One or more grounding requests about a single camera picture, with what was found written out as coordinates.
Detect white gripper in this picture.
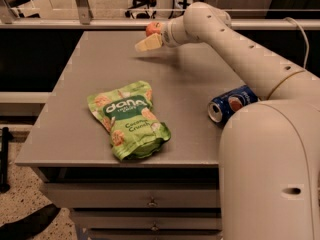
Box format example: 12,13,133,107
135,16,194,52

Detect red apple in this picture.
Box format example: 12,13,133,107
146,22,162,36

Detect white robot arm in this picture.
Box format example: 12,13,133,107
136,2,320,240

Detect green rice chip bag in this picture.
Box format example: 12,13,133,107
87,81,171,161

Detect black office chair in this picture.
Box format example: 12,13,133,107
125,0,156,19

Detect blue pepsi can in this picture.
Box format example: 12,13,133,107
207,85,258,123

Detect metal railing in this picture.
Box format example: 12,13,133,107
1,0,320,31

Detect grey drawer cabinet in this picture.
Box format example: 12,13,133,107
15,30,248,240

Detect black stand on floor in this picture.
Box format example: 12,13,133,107
0,127,13,193

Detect white cable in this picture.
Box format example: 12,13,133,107
283,16,311,70

